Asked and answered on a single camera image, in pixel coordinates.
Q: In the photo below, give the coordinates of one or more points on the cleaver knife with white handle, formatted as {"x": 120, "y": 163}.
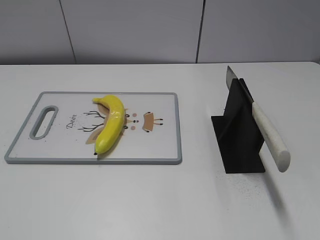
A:
{"x": 274, "y": 142}

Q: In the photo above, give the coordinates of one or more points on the yellow plastic banana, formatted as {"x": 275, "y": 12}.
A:
{"x": 114, "y": 125}

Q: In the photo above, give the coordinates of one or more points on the white grey-rimmed cutting board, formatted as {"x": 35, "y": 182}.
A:
{"x": 62, "y": 128}

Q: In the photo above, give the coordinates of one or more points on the black knife stand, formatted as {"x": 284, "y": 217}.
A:
{"x": 238, "y": 136}

